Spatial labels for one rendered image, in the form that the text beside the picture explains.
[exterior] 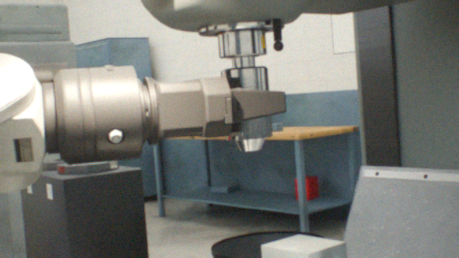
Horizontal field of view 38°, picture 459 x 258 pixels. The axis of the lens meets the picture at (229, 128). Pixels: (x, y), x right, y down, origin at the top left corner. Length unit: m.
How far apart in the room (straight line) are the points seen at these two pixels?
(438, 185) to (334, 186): 5.29
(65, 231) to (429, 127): 0.53
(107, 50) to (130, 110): 7.33
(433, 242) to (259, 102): 0.39
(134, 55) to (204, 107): 7.47
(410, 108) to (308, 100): 5.36
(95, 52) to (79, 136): 7.59
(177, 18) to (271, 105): 0.12
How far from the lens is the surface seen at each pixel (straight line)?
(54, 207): 0.98
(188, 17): 0.60
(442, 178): 0.95
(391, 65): 0.99
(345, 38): 6.03
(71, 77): 0.60
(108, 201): 0.96
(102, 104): 0.58
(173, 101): 0.59
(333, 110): 6.13
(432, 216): 0.94
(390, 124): 1.00
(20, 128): 0.59
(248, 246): 2.92
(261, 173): 6.90
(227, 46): 0.64
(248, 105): 0.62
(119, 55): 7.94
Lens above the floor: 1.24
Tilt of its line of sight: 3 degrees down
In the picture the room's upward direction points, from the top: 4 degrees counter-clockwise
